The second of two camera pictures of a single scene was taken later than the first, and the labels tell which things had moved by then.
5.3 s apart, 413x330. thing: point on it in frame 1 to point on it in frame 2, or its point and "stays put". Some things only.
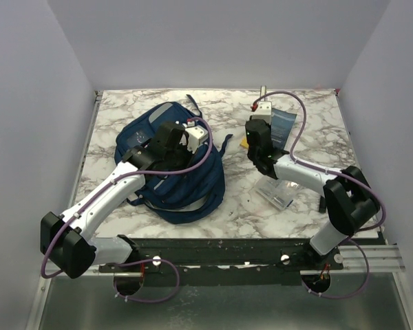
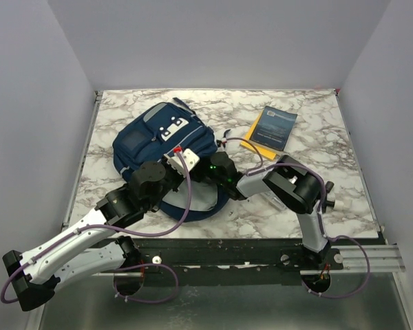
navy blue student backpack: [175, 196] stays put
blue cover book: [282, 122] stays put
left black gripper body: [179, 159] to [173, 179]
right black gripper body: [251, 155] to [204, 168]
